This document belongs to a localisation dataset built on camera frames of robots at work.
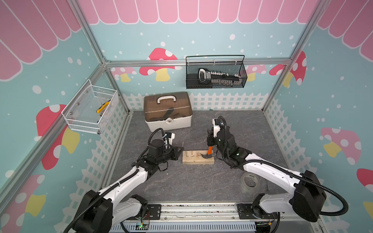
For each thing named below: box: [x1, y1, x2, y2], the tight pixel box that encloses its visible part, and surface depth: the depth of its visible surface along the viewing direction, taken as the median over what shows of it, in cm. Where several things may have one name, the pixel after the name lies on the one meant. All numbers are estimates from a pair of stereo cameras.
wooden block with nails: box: [182, 149, 216, 165], surface depth 91 cm
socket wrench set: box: [198, 67, 244, 87], surface depth 91 cm
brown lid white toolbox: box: [143, 91, 193, 133], surface depth 100 cm
